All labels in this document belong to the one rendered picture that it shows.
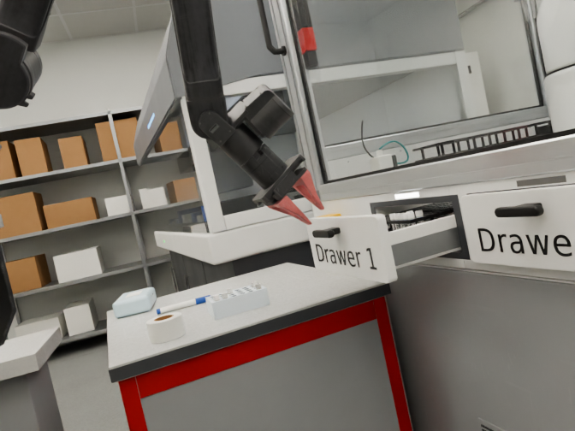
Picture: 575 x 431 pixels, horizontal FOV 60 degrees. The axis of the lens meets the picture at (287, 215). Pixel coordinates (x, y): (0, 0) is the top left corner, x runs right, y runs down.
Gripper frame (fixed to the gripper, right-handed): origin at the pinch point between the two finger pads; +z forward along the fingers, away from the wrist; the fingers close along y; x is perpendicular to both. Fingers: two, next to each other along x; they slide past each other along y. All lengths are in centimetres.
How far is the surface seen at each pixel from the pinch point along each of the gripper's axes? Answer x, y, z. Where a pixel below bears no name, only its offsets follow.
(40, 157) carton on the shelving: 379, -15, -108
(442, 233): -8.9, 10.7, 17.3
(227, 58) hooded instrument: 83, 44, -34
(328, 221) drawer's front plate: 6.5, 3.1, 5.2
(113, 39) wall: 419, 114, -147
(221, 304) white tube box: 24.4, -21.2, 4.0
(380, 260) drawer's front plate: -9.5, -0.7, 10.9
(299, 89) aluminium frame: 43, 35, -13
